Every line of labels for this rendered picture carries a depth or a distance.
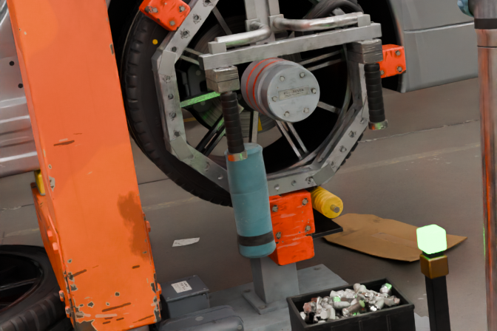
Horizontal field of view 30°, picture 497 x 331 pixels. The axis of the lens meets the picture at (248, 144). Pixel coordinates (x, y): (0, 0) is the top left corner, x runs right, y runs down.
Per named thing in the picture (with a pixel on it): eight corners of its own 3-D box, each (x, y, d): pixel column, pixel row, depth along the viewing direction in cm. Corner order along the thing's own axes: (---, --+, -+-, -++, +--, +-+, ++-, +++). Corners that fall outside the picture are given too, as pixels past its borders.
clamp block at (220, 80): (228, 83, 206) (225, 60, 205) (241, 89, 197) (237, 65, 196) (206, 88, 205) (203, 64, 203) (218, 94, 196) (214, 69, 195)
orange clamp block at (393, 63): (362, 76, 239) (393, 69, 241) (375, 80, 231) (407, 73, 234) (359, 49, 237) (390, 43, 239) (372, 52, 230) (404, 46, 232)
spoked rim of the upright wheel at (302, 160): (115, 128, 245) (280, 184, 263) (132, 145, 224) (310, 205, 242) (181, -52, 242) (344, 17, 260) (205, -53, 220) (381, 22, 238)
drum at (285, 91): (293, 105, 233) (286, 49, 230) (326, 118, 213) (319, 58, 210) (240, 116, 229) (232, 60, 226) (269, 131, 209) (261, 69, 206)
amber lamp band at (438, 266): (438, 268, 174) (437, 248, 173) (450, 275, 170) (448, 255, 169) (420, 273, 173) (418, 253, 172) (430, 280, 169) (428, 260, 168)
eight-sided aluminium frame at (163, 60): (374, 165, 243) (351, -44, 230) (385, 170, 237) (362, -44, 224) (174, 211, 228) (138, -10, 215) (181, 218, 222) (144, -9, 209)
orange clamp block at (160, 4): (184, 7, 220) (154, -16, 217) (193, 8, 213) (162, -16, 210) (167, 30, 220) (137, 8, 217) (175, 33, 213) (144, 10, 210)
